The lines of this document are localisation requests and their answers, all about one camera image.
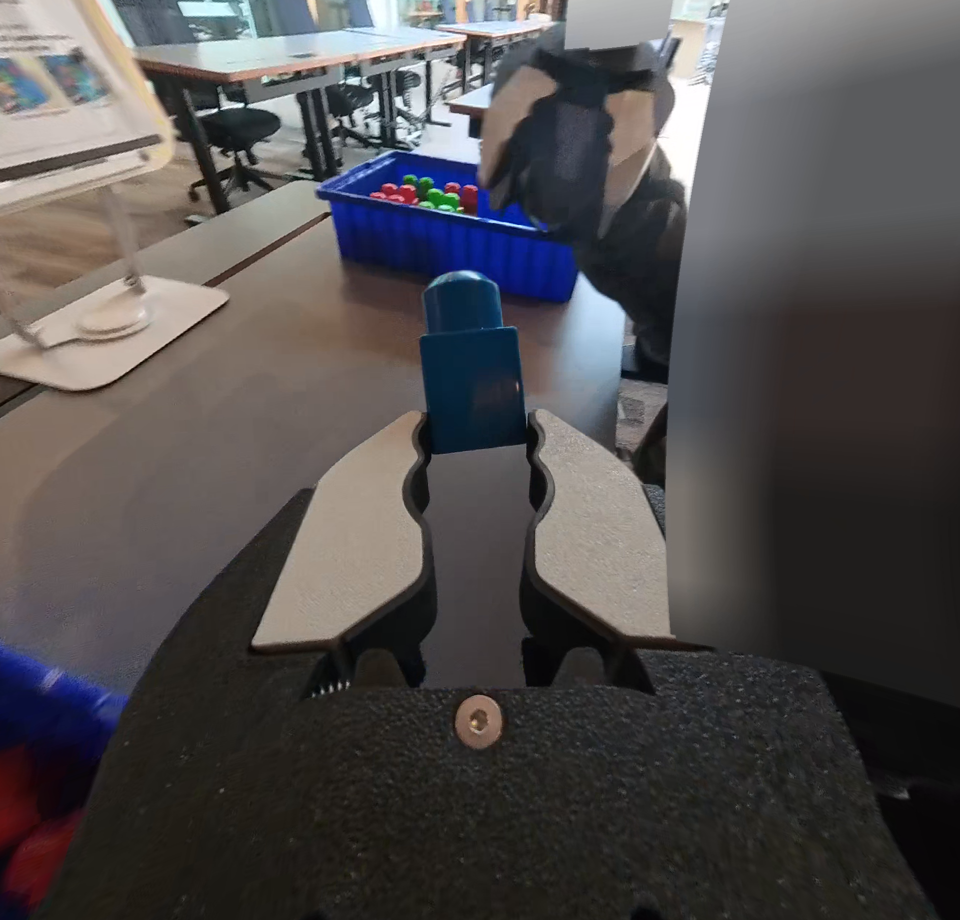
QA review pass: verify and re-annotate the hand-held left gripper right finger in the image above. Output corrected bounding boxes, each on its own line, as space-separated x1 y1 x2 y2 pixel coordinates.
519 409 672 647

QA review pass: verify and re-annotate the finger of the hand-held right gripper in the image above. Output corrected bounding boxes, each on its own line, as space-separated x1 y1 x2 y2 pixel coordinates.
603 88 663 209
480 65 560 190

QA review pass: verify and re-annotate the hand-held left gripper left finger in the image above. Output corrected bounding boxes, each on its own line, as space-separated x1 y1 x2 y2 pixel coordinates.
249 410 440 651

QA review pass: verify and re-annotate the blue plastic bin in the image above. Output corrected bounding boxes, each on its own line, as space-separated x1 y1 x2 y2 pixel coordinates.
316 149 579 305
0 639 129 920

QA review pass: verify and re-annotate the blue mega block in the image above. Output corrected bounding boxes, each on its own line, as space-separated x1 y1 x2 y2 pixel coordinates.
420 270 528 455

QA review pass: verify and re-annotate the person's right forearm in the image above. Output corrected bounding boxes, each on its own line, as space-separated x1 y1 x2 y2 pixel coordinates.
573 136 687 385

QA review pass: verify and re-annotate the pile of mega blocks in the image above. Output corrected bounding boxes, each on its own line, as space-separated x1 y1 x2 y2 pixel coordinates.
369 174 481 216

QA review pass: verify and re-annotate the printed instruction sheet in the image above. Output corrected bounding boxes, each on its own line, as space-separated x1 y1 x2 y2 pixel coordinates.
0 0 162 167

